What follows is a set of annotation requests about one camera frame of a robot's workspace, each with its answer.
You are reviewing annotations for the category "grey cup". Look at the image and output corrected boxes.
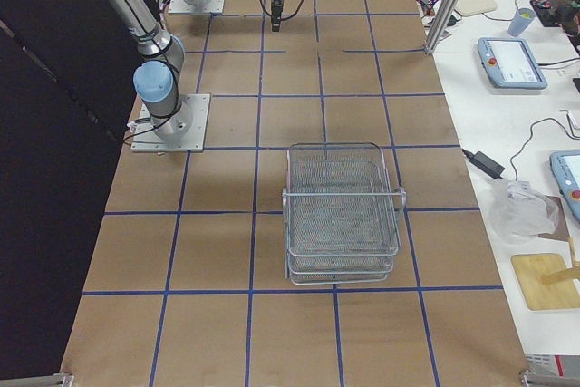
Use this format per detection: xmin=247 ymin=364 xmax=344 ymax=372
xmin=507 ymin=7 xmax=537 ymax=37

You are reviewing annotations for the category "clear plastic bag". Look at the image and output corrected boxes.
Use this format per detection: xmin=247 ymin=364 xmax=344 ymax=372
xmin=488 ymin=179 xmax=559 ymax=237

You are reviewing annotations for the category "blue teach pendant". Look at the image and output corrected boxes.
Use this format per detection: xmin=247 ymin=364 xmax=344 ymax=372
xmin=477 ymin=37 xmax=547 ymax=90
xmin=549 ymin=150 xmax=580 ymax=221

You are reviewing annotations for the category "silver wire mesh shelf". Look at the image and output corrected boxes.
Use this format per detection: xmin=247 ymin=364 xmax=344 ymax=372
xmin=282 ymin=142 xmax=406 ymax=285

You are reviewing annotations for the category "beige pad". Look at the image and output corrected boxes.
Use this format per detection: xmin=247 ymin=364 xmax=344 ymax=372
xmin=455 ymin=0 xmax=498 ymax=17

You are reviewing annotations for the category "black power adapter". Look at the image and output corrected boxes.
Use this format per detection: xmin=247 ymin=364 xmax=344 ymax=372
xmin=467 ymin=151 xmax=505 ymax=179

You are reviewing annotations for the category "wooden cutting board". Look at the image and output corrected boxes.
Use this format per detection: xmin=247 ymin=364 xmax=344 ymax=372
xmin=511 ymin=253 xmax=579 ymax=311

